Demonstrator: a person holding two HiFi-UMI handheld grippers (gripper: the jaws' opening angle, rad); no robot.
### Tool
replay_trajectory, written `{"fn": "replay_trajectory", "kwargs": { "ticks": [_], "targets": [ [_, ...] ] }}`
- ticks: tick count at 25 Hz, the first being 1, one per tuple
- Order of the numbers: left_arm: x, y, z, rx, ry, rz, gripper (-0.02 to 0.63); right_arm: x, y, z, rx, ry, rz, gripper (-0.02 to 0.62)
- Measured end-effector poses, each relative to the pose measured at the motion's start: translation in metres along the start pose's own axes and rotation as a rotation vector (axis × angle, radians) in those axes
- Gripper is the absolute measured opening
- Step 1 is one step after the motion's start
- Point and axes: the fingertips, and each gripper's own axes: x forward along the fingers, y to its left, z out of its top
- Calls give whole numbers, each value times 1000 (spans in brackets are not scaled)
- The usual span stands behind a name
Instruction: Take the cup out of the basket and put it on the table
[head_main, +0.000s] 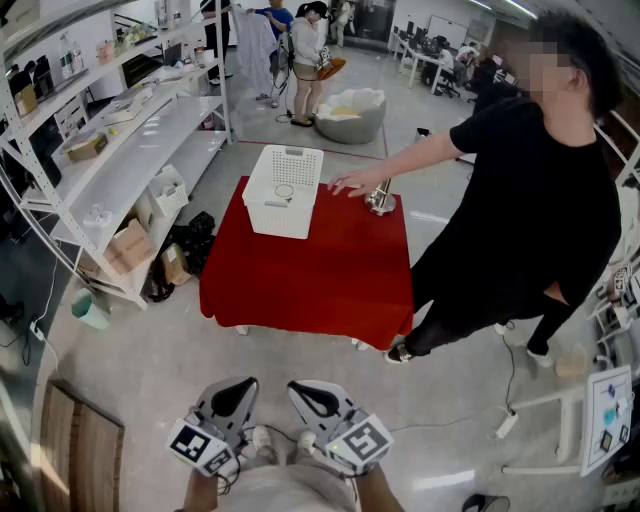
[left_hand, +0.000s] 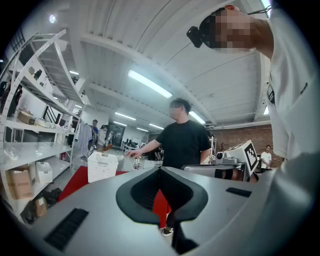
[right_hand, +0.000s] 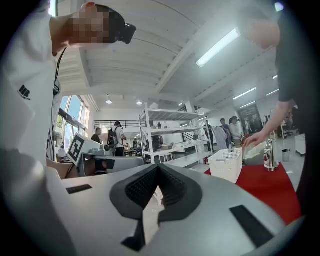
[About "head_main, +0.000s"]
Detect small cardboard box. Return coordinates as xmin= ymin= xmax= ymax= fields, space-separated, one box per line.
xmin=160 ymin=243 xmax=192 ymax=286

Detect person's grey trousers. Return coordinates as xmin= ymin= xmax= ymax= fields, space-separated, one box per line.
xmin=257 ymin=442 xmax=321 ymax=469

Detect pile of black plastic bags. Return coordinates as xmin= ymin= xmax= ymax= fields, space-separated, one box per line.
xmin=144 ymin=210 xmax=217 ymax=301

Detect white flat appliance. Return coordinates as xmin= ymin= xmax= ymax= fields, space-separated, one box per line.
xmin=102 ymin=84 xmax=154 ymax=126

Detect black microwave oven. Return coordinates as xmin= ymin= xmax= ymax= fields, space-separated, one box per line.
xmin=122 ymin=49 xmax=164 ymax=89

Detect white office desk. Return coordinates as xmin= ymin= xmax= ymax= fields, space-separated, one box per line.
xmin=392 ymin=32 xmax=451 ymax=89

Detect clear plastic bag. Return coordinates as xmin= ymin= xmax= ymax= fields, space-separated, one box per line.
xmin=82 ymin=203 xmax=114 ymax=231

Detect clear water bottle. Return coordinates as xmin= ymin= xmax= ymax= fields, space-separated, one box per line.
xmin=58 ymin=33 xmax=74 ymax=79

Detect large cardboard box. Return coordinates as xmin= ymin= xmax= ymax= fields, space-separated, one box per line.
xmin=102 ymin=218 xmax=156 ymax=276

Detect person's right forearm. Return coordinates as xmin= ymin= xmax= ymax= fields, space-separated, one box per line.
xmin=355 ymin=463 xmax=406 ymax=512

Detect white perforated plastic basket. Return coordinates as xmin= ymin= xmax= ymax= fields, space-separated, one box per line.
xmin=242 ymin=144 xmax=325 ymax=240

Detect white metal frame stand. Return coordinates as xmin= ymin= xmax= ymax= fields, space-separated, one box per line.
xmin=502 ymin=384 xmax=586 ymax=476

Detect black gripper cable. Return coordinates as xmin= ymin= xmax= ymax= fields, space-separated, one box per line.
xmin=217 ymin=457 xmax=244 ymax=496

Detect black double door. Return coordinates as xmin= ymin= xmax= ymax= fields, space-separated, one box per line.
xmin=349 ymin=0 xmax=396 ymax=44

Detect whiteboard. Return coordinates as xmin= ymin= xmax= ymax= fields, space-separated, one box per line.
xmin=427 ymin=14 xmax=469 ymax=49

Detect white metal shelf rack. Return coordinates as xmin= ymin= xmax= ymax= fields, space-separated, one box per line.
xmin=0 ymin=0 xmax=234 ymax=311

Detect person's white t-shirt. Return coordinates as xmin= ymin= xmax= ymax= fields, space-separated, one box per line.
xmin=219 ymin=464 xmax=359 ymax=512

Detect ceiling tube lights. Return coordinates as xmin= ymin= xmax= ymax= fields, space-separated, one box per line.
xmin=467 ymin=0 xmax=539 ymax=21

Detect small white perforated basket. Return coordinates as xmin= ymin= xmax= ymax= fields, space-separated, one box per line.
xmin=148 ymin=164 xmax=190 ymax=217

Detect silver metal stand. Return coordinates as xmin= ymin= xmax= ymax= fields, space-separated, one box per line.
xmin=363 ymin=177 xmax=398 ymax=217

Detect white checked cloth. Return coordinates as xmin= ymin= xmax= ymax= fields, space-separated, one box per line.
xmin=232 ymin=4 xmax=279 ymax=99

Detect white panel board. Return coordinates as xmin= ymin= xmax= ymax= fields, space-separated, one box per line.
xmin=579 ymin=364 xmax=636 ymax=479

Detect black slipper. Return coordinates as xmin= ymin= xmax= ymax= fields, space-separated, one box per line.
xmin=462 ymin=493 xmax=511 ymax=512

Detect wooden board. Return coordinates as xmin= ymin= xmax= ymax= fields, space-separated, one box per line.
xmin=38 ymin=379 xmax=125 ymax=512

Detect artificial flower bunch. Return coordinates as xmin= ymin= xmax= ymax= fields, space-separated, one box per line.
xmin=117 ymin=22 xmax=159 ymax=49

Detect red tablecloth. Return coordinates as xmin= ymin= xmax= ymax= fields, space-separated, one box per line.
xmin=198 ymin=175 xmax=415 ymax=351

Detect clear plastic jar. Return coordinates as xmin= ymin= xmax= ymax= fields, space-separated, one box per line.
xmin=554 ymin=342 xmax=589 ymax=379

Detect grey beanbag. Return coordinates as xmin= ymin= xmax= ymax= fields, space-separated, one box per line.
xmin=314 ymin=88 xmax=387 ymax=146

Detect teal bin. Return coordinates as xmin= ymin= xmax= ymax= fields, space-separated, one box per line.
xmin=71 ymin=288 xmax=111 ymax=331

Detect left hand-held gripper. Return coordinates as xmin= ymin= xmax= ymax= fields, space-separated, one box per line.
xmin=165 ymin=376 xmax=260 ymax=479

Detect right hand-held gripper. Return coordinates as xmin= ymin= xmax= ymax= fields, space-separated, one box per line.
xmin=287 ymin=379 xmax=395 ymax=476

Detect person's left forearm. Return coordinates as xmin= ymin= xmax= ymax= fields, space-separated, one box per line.
xmin=182 ymin=469 xmax=221 ymax=512

